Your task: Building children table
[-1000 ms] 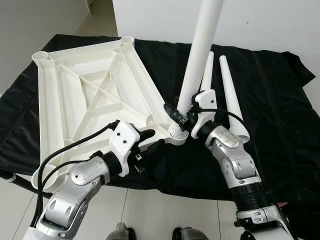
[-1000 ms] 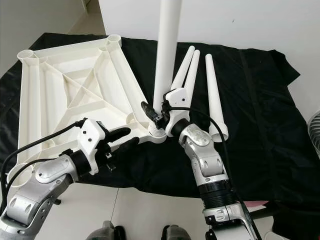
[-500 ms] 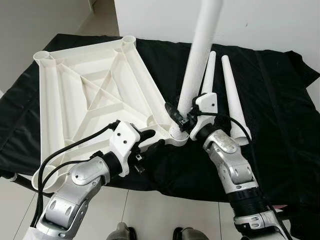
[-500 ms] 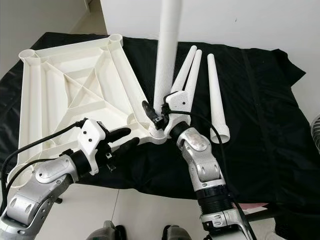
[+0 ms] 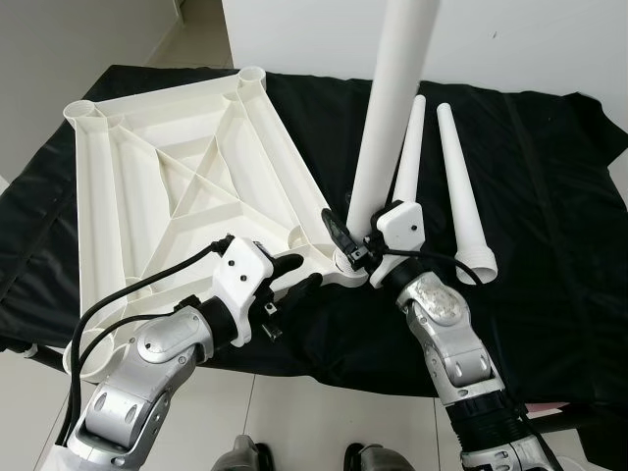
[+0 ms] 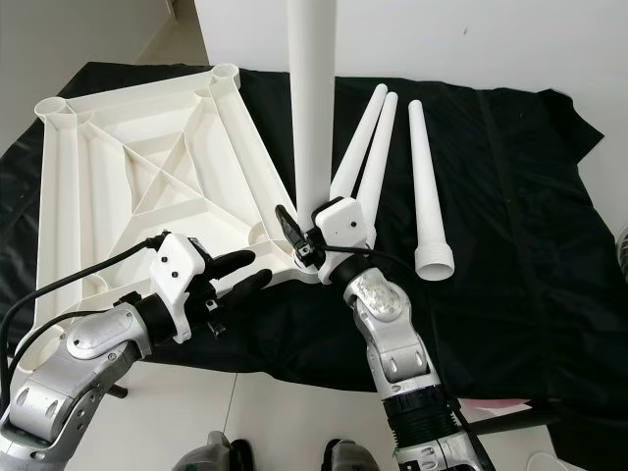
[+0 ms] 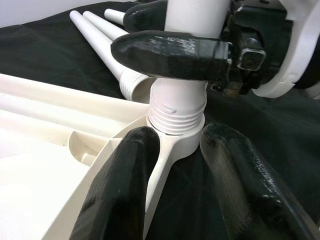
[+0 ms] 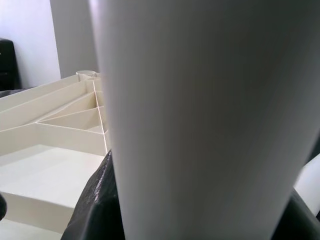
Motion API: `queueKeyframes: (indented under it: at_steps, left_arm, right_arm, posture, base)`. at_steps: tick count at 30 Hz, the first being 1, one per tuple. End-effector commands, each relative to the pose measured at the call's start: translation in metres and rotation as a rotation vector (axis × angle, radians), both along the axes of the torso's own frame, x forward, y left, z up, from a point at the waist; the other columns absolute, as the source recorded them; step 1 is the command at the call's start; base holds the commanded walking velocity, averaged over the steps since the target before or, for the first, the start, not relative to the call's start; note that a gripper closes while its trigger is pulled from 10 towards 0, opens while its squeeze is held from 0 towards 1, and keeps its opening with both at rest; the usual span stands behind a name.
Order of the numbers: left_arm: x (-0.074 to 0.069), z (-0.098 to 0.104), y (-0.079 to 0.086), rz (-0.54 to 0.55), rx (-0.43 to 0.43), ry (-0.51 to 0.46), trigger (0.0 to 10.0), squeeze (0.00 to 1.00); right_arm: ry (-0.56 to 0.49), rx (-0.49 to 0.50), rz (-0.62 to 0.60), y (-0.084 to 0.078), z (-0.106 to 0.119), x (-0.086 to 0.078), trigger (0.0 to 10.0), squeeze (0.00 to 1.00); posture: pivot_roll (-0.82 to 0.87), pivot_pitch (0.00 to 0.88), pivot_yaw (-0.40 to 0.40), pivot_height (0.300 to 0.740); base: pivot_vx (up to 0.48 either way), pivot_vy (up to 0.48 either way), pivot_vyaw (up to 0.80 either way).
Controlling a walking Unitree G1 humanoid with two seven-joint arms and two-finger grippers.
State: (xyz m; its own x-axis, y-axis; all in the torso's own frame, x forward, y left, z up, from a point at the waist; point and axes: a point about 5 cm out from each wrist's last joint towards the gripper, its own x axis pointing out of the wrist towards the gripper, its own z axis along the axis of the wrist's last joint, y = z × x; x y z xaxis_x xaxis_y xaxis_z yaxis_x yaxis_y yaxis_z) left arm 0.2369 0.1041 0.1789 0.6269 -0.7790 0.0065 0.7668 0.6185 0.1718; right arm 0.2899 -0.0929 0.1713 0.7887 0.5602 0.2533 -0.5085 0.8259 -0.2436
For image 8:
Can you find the white plastic table top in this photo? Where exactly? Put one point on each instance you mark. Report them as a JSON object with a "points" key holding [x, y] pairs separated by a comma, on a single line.
{"points": [[50, 170]]}

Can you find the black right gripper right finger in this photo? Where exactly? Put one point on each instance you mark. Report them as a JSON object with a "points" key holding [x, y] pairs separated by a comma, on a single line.
{"points": [[300, 225]]}

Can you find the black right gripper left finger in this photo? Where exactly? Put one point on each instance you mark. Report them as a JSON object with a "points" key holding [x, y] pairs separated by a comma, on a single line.
{"points": [[100, 212]]}

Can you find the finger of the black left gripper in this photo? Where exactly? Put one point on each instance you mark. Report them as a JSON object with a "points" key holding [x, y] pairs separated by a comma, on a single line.
{"points": [[3, 208]]}

